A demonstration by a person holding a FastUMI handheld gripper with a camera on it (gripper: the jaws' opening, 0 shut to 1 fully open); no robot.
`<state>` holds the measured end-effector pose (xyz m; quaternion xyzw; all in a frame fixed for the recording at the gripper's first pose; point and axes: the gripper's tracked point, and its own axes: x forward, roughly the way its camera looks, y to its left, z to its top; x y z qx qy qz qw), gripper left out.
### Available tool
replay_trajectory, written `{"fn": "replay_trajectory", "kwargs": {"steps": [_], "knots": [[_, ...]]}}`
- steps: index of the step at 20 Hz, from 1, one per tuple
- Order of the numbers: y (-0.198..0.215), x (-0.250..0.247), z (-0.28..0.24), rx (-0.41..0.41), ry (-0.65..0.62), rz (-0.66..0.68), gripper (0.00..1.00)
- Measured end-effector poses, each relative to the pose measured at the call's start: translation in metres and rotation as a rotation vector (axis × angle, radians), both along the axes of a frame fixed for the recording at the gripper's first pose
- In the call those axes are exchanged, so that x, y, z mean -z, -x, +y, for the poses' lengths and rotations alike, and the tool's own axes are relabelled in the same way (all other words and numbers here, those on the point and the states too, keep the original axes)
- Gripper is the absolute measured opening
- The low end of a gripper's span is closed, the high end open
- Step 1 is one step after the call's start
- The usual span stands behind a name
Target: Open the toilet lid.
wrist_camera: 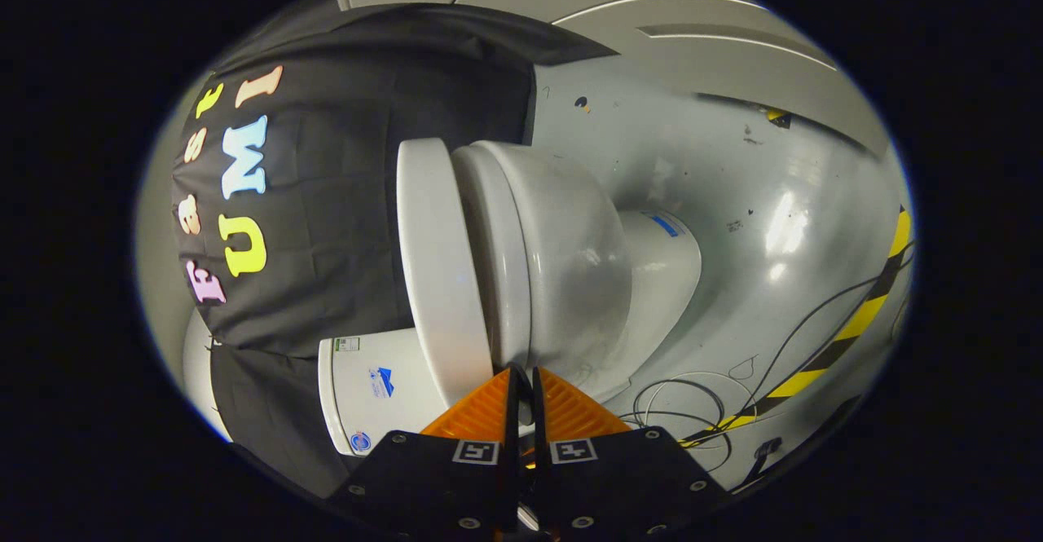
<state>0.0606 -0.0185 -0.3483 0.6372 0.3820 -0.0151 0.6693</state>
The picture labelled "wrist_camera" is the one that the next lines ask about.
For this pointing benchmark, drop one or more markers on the white toilet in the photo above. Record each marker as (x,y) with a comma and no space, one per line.
(570,257)

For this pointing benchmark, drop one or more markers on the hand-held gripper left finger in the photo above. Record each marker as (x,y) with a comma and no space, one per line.
(512,444)

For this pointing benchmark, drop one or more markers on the white toilet lid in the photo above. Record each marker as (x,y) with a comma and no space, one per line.
(440,273)

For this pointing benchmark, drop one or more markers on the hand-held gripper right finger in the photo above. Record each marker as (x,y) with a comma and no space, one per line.
(541,460)

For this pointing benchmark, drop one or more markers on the yellow black floor tape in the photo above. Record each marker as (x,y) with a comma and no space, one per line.
(862,315)

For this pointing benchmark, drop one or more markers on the black backdrop cloth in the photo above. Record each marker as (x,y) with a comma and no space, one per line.
(342,200)

